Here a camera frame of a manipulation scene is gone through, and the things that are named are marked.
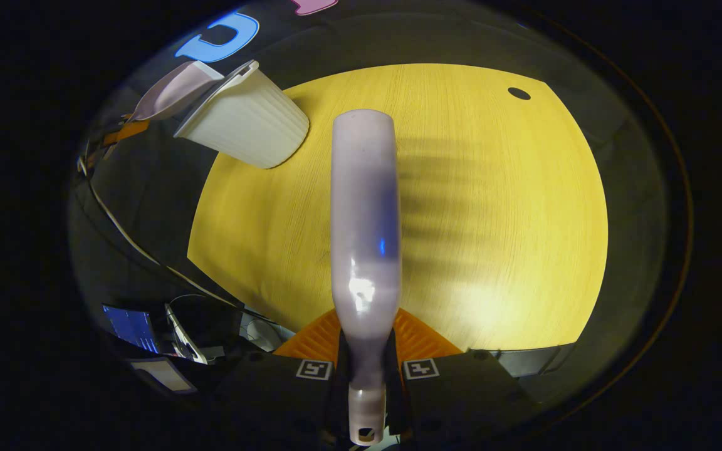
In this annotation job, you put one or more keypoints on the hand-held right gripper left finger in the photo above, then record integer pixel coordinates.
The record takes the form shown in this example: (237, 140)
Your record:
(273, 391)

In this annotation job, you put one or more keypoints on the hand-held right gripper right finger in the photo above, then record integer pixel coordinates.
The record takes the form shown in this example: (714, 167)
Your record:
(461, 394)

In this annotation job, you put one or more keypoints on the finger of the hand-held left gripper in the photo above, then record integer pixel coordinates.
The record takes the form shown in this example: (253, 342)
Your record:
(126, 131)

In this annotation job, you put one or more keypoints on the pink plastic dustpan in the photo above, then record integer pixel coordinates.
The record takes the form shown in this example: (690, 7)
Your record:
(173, 91)

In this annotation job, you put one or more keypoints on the white ribbed garbage bin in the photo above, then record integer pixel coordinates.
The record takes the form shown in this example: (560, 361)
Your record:
(248, 122)

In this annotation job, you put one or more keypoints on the wooden desktop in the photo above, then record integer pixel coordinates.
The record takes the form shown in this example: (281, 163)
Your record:
(492, 219)

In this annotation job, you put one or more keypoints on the white desk device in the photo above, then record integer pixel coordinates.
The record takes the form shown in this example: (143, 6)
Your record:
(187, 341)

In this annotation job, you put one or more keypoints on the white flat box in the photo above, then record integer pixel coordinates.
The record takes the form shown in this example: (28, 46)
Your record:
(163, 376)

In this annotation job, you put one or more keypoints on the blue lit screen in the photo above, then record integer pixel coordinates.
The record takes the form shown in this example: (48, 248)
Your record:
(130, 329)

